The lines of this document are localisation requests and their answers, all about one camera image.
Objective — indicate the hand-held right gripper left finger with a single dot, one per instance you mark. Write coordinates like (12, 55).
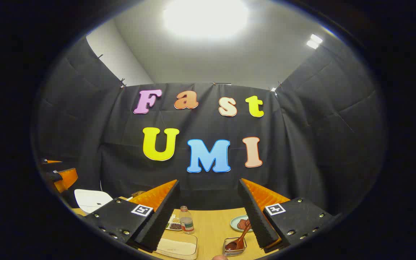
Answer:
(157, 220)

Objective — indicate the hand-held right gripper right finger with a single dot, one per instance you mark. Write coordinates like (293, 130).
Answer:
(256, 216)

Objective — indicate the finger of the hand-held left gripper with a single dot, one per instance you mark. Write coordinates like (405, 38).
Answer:
(67, 178)
(51, 161)

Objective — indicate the brown wooden spoon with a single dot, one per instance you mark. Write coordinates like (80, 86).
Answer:
(237, 242)

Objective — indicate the clear box of rice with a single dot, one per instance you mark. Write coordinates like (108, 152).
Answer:
(175, 247)

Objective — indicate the white rice cooker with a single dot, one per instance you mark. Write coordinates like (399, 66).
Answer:
(92, 200)

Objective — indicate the red meat pieces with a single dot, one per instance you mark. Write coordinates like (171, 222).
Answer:
(243, 224)

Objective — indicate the white divided bean dish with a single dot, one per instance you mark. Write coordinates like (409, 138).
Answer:
(174, 224)

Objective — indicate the pale green plate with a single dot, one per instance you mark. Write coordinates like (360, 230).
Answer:
(234, 224)

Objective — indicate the clear plastic bottle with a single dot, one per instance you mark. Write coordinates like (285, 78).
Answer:
(186, 222)

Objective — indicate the black backdrop cloth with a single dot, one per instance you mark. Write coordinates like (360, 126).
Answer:
(302, 144)

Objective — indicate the small ceiling light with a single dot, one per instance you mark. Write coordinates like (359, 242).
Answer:
(314, 41)

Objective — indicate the large ceiling light panel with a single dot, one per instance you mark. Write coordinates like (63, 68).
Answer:
(204, 16)

